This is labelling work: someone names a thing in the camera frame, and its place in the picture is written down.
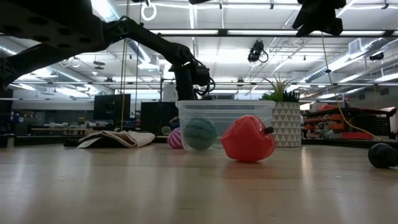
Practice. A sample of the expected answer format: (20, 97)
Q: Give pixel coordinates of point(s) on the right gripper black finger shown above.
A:
(304, 26)

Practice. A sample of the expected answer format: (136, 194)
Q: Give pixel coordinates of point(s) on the green watermelon toy ball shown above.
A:
(199, 133)

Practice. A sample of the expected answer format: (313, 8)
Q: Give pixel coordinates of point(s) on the pink white striped ball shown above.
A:
(174, 139)

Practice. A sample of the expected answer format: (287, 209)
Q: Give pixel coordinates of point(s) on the red toy bell pepper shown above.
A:
(247, 140)

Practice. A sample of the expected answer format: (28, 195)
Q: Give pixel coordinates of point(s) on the clear plastic tupperware container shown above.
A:
(230, 109)

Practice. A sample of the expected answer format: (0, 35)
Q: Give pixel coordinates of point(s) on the person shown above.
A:
(174, 122)

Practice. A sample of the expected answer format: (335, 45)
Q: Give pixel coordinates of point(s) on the black computer monitor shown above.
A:
(158, 115)
(112, 107)

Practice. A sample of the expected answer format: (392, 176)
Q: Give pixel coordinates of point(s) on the green artificial plant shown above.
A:
(280, 93)

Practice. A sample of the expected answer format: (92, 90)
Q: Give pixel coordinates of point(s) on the beige folded cloth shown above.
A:
(124, 138)

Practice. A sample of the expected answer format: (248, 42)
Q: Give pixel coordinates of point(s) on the shelf with orange bins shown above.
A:
(351, 123)

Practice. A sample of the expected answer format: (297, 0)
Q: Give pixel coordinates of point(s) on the black round object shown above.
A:
(383, 155)

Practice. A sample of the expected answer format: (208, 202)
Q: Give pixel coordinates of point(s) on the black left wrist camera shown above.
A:
(202, 75)

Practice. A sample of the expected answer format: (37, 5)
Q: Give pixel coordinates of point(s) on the black overhead frame bar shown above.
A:
(264, 32)

